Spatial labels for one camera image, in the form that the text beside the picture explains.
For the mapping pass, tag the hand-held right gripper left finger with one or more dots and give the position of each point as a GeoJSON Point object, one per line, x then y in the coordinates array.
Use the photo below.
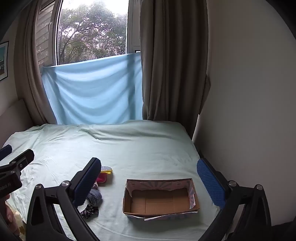
{"type": "Point", "coordinates": [85, 185]}

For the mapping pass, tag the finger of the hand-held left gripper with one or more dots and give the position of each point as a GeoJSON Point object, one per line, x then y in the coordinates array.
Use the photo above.
{"type": "Point", "coordinates": [5, 151]}
{"type": "Point", "coordinates": [22, 160]}

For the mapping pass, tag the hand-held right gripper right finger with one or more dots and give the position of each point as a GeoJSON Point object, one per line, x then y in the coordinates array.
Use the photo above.
{"type": "Point", "coordinates": [211, 185]}

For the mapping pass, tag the blue-grey knitted cloth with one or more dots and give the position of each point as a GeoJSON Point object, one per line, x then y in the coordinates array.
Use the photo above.
{"type": "Point", "coordinates": [94, 195]}

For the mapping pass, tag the magenta soft pad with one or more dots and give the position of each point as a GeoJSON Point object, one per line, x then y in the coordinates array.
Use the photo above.
{"type": "Point", "coordinates": [103, 178]}

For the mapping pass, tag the black and white scrunchie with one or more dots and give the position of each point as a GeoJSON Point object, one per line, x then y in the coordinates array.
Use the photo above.
{"type": "Point", "coordinates": [90, 210]}

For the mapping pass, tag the cardboard box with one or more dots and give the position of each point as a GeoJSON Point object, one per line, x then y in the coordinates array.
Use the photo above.
{"type": "Point", "coordinates": [159, 201]}

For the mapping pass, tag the person's left hand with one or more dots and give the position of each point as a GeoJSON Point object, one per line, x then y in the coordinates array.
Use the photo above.
{"type": "Point", "coordinates": [11, 216]}

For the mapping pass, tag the round glitter pouch yellow trim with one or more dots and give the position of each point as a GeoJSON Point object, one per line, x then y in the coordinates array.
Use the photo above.
{"type": "Point", "coordinates": [106, 169]}

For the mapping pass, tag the beige headboard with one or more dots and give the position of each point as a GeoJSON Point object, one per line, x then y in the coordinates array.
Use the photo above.
{"type": "Point", "coordinates": [16, 115]}

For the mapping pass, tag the cream patterned cloth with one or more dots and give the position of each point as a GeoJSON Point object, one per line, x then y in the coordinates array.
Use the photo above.
{"type": "Point", "coordinates": [20, 220]}

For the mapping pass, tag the bed with mint sheet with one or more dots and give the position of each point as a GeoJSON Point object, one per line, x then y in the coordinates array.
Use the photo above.
{"type": "Point", "coordinates": [138, 153]}

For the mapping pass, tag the beige curtain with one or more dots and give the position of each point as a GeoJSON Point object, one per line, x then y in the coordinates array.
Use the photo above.
{"type": "Point", "coordinates": [173, 69]}
{"type": "Point", "coordinates": [30, 69]}

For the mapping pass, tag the light blue hanging cloth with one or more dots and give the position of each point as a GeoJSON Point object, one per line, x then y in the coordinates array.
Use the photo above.
{"type": "Point", "coordinates": [92, 92]}

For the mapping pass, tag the window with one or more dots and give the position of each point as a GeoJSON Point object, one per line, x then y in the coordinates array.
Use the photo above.
{"type": "Point", "coordinates": [92, 30]}

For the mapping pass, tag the framed wall picture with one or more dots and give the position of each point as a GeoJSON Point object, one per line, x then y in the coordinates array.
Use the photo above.
{"type": "Point", "coordinates": [3, 61]}

